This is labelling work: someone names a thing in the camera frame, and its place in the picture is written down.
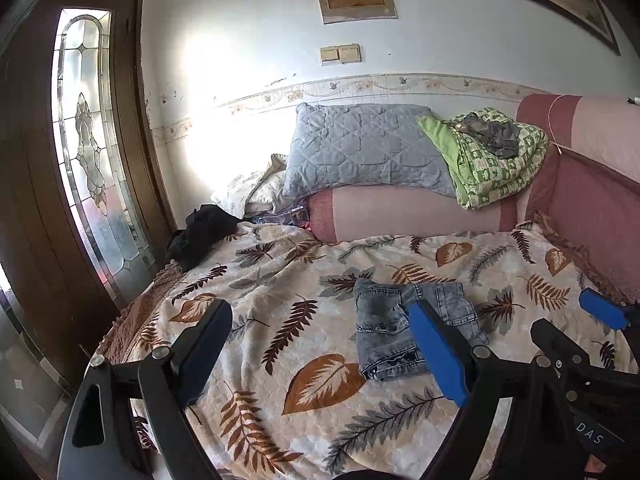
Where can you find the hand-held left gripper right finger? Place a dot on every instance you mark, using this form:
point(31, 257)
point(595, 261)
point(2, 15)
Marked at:
point(440, 355)

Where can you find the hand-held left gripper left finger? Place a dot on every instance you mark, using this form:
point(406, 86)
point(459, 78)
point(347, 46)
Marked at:
point(200, 355)

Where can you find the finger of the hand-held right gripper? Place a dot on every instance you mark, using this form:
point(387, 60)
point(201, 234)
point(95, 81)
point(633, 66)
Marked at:
point(555, 342)
point(602, 307)

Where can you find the blue denim pants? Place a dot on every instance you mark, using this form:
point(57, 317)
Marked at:
point(380, 310)

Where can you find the black cloth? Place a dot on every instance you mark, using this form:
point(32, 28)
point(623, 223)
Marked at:
point(200, 235)

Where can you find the leaf print blanket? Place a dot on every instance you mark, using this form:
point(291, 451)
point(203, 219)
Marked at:
point(300, 280)

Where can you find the pink sofa bolster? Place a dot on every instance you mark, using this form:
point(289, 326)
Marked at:
point(410, 215)

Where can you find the clear plastic packet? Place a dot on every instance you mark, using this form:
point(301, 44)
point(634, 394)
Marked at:
point(287, 217)

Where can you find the white floral pillow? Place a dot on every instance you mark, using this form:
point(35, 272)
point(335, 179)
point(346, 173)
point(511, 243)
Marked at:
point(250, 190)

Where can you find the green patterned quilt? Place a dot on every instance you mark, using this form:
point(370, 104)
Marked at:
point(480, 180)

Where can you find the frosted glass panel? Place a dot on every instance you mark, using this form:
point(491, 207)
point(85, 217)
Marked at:
point(25, 385)

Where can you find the dark grey crumpled cloth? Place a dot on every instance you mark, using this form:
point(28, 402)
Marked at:
point(495, 135)

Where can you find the grey quilted pillow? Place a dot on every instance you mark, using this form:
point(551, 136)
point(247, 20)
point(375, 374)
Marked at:
point(360, 150)

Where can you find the stained glass door pane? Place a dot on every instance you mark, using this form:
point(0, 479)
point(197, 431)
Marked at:
point(95, 160)

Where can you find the brown wooden door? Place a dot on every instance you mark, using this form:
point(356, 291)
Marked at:
point(30, 160)

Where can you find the beige wall switch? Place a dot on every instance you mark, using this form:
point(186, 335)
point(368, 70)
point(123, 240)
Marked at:
point(329, 54)
point(350, 53)

